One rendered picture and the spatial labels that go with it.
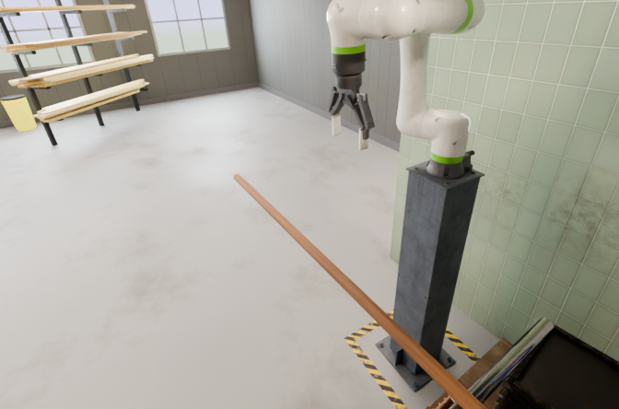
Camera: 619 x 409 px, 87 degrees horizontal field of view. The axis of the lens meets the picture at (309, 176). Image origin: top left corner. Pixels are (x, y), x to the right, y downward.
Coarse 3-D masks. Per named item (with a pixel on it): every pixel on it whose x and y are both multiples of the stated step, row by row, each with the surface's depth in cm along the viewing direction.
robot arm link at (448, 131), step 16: (432, 112) 127; (448, 112) 124; (464, 112) 126; (432, 128) 126; (448, 128) 122; (464, 128) 121; (432, 144) 130; (448, 144) 124; (464, 144) 125; (448, 160) 127
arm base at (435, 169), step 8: (472, 152) 142; (432, 160) 133; (464, 160) 134; (432, 168) 132; (440, 168) 130; (448, 168) 129; (456, 168) 129; (464, 168) 135; (472, 168) 135; (440, 176) 130; (448, 176) 129; (456, 176) 129
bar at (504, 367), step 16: (544, 320) 75; (528, 336) 71; (544, 336) 73; (512, 352) 68; (528, 352) 69; (496, 368) 66; (512, 368) 66; (480, 384) 63; (496, 384) 64; (480, 400) 61
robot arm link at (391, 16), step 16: (368, 0) 76; (384, 0) 73; (400, 0) 72; (416, 0) 77; (432, 0) 83; (448, 0) 88; (368, 16) 75; (384, 16) 73; (400, 16) 72; (416, 16) 75; (432, 16) 82; (448, 16) 87; (464, 16) 93; (368, 32) 78; (384, 32) 75; (400, 32) 75; (416, 32) 82; (432, 32) 92; (448, 32) 96
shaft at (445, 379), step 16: (240, 176) 141; (256, 192) 128; (272, 208) 117; (288, 224) 108; (304, 240) 100; (320, 256) 93; (336, 272) 87; (352, 288) 82; (368, 304) 77; (384, 320) 73; (400, 336) 70; (416, 352) 66; (432, 368) 63; (448, 384) 61; (464, 400) 58
